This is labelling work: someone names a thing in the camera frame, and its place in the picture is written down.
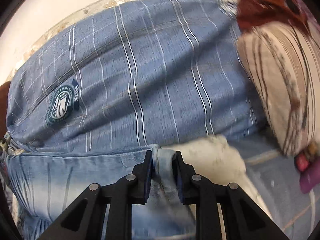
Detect blue star-print bedsheet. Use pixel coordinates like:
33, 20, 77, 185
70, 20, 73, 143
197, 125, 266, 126
228, 129, 319, 239

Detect red patterned cloth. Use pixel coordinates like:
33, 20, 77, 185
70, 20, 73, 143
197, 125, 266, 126
236, 0, 310, 34

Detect blue plaid pillow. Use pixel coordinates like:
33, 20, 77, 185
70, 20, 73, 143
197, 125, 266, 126
7, 0, 266, 153

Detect light blue denim pants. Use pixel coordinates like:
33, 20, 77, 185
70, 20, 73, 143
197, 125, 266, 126
2, 145, 195, 239

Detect beige brown-striped pillow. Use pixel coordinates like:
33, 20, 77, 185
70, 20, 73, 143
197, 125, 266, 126
237, 22, 319, 156

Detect purple bottle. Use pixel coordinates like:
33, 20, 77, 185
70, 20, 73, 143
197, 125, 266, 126
299, 159, 320, 194

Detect cream leaf-print pillow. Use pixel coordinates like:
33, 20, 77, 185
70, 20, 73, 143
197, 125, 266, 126
173, 134, 273, 221

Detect red small package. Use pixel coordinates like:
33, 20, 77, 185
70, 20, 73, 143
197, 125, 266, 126
295, 152, 310, 173

